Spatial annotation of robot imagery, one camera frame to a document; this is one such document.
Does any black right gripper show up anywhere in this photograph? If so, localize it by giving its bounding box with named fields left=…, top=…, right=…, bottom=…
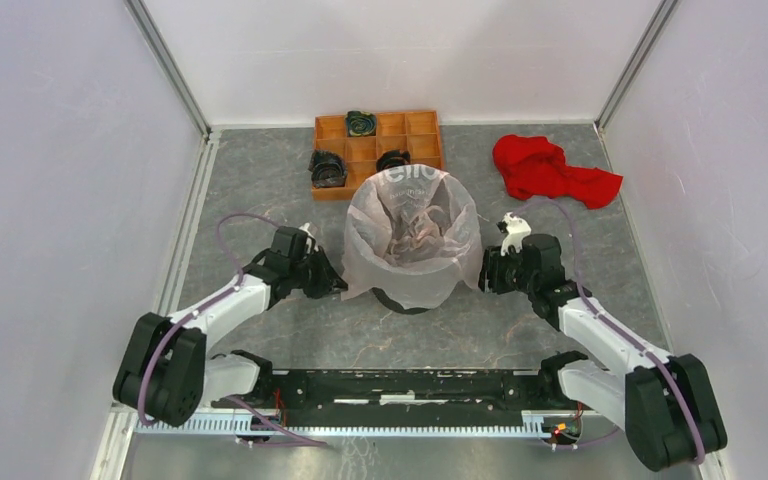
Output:
left=468, top=242, right=537, bottom=295

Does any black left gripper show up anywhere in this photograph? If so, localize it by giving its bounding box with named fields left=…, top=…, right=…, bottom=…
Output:
left=289, top=246, right=349, bottom=300

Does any black plastic trash bin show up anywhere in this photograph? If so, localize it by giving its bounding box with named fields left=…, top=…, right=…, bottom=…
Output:
left=371, top=288, right=429, bottom=315

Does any pink plastic trash bag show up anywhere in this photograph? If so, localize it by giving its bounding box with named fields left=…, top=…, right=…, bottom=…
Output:
left=341, top=164, right=483, bottom=310

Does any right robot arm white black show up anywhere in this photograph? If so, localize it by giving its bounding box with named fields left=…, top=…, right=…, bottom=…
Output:
left=478, top=234, right=729, bottom=471

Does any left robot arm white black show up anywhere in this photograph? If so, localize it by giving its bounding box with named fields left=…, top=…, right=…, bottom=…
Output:
left=112, top=223, right=347, bottom=427

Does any rolled dark belt left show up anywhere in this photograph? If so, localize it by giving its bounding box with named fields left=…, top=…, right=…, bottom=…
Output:
left=308, top=149, right=348, bottom=189

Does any red cloth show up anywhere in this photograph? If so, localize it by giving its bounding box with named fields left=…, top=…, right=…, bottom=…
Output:
left=492, top=134, right=623, bottom=209

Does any rolled black belt orange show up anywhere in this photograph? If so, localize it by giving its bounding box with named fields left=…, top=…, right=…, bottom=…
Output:
left=376, top=149, right=411, bottom=172

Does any rolled dark belt green yellow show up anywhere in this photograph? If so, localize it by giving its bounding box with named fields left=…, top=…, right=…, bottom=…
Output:
left=344, top=110, right=378, bottom=138

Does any orange wooden compartment tray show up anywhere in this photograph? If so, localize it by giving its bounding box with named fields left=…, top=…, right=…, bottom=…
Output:
left=311, top=110, right=445, bottom=201

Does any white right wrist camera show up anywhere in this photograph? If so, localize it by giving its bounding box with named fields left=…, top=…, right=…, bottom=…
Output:
left=497, top=212, right=532, bottom=257

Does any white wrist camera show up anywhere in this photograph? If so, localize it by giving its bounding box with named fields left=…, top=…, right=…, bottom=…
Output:
left=299, top=222, right=319, bottom=254
left=497, top=212, right=532, bottom=257

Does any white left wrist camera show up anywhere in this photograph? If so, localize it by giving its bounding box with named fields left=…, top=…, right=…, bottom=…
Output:
left=299, top=222, right=319, bottom=254

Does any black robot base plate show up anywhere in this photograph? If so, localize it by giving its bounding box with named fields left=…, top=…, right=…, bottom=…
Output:
left=202, top=350, right=586, bottom=429

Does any slotted white cable duct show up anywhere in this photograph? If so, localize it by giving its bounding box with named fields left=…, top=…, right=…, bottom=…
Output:
left=134, top=411, right=554, bottom=440

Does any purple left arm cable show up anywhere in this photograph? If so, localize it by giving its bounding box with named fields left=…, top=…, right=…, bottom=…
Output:
left=137, top=212, right=329, bottom=448

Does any aluminium frame post right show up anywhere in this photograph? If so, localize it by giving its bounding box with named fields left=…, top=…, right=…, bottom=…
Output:
left=594, top=0, right=680, bottom=133

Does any aluminium frame post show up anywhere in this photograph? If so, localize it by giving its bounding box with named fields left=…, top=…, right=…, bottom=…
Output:
left=124, top=0, right=212, bottom=138
left=594, top=0, right=680, bottom=133

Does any aluminium frame post left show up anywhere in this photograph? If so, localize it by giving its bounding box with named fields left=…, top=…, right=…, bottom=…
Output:
left=124, top=0, right=212, bottom=138

